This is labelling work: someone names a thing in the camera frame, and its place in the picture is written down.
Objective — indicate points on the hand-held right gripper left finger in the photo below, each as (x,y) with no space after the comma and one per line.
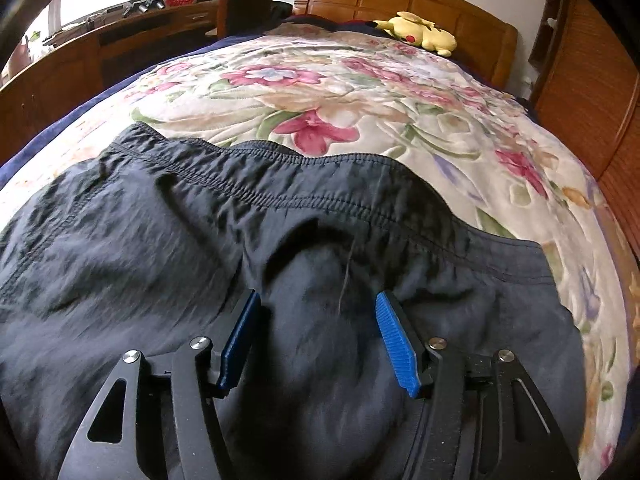
(240,340)

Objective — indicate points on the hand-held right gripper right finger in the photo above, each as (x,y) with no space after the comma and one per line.
(395,345)

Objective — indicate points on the black jacket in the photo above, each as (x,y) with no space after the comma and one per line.
(175,240)

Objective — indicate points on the floral blanket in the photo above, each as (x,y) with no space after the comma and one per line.
(400,110)

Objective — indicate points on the navy bed sheet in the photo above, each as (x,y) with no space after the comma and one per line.
(100,100)

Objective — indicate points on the yellow plush toy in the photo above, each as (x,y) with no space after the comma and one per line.
(415,30)

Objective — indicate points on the wooden desk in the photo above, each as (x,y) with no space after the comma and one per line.
(60,70)

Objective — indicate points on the dark pillow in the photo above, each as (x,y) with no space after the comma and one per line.
(320,22)

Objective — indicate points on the wooden chair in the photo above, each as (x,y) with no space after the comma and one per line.
(247,5)

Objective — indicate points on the wooden wardrobe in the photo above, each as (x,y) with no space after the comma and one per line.
(585,60)

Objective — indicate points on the red basket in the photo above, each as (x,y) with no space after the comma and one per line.
(180,0)

